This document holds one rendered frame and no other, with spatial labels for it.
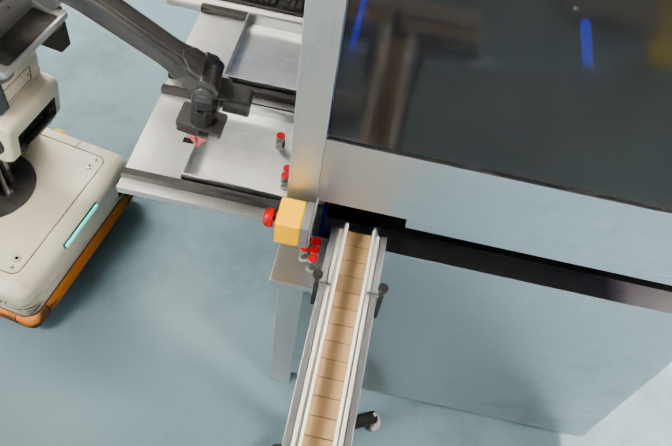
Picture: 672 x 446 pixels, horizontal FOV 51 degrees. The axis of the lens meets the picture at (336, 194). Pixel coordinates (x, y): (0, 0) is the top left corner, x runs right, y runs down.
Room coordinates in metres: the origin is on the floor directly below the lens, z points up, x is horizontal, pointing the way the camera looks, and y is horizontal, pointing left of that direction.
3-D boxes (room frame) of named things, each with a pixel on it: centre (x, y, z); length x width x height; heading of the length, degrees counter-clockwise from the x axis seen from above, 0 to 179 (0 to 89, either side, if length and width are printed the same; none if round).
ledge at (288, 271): (0.82, 0.04, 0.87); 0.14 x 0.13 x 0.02; 88
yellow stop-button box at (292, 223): (0.84, 0.08, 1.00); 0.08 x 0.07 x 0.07; 88
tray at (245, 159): (1.09, 0.19, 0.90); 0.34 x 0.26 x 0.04; 88
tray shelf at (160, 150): (1.27, 0.25, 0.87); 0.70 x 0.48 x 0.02; 178
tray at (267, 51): (1.43, 0.17, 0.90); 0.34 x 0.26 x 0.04; 88
